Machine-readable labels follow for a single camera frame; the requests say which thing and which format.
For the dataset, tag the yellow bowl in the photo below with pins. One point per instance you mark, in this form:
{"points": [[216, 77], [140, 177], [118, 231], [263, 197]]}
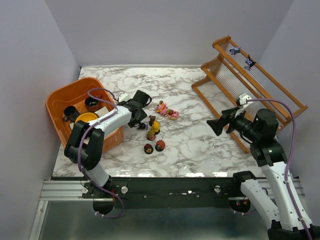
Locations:
{"points": [[87, 117]]}

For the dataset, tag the yellow helmet figurine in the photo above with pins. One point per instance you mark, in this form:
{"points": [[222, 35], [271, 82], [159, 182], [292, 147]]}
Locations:
{"points": [[155, 126]]}

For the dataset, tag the black bat-eared figurine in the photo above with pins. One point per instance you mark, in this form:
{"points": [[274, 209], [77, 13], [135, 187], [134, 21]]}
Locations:
{"points": [[143, 126]]}

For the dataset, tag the red hair figurine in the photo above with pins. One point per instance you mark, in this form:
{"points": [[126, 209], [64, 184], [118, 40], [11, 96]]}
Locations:
{"points": [[160, 145]]}

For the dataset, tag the pink strawberry tart figurine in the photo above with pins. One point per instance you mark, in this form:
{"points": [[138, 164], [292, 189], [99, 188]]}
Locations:
{"points": [[172, 114]]}

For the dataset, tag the purple small figurine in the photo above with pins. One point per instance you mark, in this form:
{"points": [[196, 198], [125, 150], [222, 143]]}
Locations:
{"points": [[235, 50]]}

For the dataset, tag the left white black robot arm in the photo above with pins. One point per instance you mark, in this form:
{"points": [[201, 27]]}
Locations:
{"points": [[86, 141]]}

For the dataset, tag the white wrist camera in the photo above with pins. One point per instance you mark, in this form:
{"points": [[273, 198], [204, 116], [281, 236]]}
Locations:
{"points": [[242, 102], [123, 97]]}

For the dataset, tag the olive hat figurine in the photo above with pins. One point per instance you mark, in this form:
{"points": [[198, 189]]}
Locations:
{"points": [[151, 135]]}

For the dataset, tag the pink bear yellow flower figurine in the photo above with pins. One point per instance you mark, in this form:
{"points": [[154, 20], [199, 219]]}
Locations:
{"points": [[162, 109]]}

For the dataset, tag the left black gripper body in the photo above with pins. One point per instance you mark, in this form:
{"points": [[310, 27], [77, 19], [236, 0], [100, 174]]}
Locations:
{"points": [[139, 117]]}

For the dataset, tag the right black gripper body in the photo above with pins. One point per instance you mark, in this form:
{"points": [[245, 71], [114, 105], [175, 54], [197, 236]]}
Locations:
{"points": [[229, 122]]}

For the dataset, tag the black round base figurine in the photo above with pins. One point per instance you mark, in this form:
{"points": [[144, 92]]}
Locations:
{"points": [[148, 149]]}

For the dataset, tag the black purple bow figurine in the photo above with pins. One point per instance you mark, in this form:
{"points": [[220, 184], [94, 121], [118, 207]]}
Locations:
{"points": [[249, 63]]}

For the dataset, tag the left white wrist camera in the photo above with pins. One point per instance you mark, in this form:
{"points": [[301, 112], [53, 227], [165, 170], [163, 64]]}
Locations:
{"points": [[123, 97]]}

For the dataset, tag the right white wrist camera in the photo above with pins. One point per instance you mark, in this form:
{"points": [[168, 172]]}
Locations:
{"points": [[242, 102]]}

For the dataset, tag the brown mug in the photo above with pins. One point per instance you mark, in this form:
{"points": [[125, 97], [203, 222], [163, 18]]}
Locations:
{"points": [[92, 105]]}

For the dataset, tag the white paper sheet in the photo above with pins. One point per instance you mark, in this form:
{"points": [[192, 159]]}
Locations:
{"points": [[103, 111]]}

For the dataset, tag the brown hair bun figurine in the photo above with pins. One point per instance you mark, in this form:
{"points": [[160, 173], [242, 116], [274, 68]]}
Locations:
{"points": [[152, 118]]}

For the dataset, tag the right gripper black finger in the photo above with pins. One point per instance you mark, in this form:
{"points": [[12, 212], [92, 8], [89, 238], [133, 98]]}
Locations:
{"points": [[217, 125], [228, 114]]}

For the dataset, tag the black mug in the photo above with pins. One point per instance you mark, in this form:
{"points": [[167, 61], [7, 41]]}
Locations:
{"points": [[70, 114]]}

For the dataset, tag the black metal base frame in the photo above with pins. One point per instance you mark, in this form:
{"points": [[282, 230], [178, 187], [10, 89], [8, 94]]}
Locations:
{"points": [[169, 192]]}

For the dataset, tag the wooden tiered shelf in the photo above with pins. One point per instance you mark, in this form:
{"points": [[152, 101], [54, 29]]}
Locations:
{"points": [[228, 73]]}

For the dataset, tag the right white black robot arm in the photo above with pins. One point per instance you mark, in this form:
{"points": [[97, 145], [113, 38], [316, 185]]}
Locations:
{"points": [[284, 216]]}

